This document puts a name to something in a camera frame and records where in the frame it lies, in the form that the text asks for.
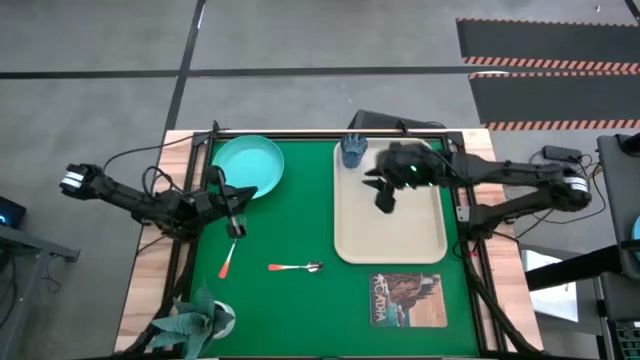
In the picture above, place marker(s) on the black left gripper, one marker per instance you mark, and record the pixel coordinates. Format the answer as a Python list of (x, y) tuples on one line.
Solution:
[(210, 207)]

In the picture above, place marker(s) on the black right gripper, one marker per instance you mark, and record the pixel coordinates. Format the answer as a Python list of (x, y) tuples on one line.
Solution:
[(405, 165)]

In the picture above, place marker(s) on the teal plastic plate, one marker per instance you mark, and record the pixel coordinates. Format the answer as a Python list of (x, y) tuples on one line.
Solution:
[(250, 160)]

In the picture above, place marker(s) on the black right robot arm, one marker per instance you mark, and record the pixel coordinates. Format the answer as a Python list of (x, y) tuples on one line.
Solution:
[(500, 172)]

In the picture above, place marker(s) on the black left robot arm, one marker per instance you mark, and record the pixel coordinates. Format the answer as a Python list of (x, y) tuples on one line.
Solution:
[(125, 197)]

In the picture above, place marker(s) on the beige plastic tray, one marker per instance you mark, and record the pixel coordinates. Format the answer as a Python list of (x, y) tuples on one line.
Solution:
[(390, 235)]

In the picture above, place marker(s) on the black flat box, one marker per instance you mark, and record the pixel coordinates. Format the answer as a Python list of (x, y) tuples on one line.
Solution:
[(375, 120)]

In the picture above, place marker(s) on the Acadia park notebook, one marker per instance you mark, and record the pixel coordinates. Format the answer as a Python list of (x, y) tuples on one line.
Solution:
[(410, 300)]

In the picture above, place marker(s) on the green table mat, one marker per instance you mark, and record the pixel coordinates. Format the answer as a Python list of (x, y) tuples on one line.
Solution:
[(300, 310)]

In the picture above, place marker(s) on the white plant pot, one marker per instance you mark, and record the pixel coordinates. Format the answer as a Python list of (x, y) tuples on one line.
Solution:
[(229, 327)]

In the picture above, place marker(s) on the green artificial plant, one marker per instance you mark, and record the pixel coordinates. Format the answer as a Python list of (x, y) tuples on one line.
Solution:
[(192, 325)]

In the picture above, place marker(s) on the black power adapter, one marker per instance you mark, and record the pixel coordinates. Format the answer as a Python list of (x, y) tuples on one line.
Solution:
[(562, 153)]

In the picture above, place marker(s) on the black hazard-striped floor mat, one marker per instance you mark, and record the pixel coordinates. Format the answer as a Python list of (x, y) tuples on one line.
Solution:
[(540, 40), (550, 97)]

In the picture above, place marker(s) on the white sheet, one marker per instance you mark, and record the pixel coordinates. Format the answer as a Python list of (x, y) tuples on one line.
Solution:
[(550, 300)]

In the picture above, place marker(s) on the black metal beam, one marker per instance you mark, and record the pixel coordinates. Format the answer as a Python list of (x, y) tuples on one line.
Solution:
[(570, 270)]

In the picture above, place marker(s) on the grey metal desk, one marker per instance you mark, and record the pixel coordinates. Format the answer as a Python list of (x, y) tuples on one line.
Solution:
[(35, 245)]

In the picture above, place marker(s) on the black device with blue light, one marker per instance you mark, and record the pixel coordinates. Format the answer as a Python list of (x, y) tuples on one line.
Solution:
[(12, 212)]

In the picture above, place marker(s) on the dark grey cart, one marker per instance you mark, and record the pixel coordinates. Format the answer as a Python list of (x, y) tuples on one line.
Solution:
[(617, 190)]

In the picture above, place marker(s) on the teal round object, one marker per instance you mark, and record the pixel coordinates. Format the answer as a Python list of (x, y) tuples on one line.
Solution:
[(636, 229)]

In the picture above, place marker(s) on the black device with lit keys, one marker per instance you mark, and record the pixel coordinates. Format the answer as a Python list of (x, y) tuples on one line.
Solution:
[(629, 340)]

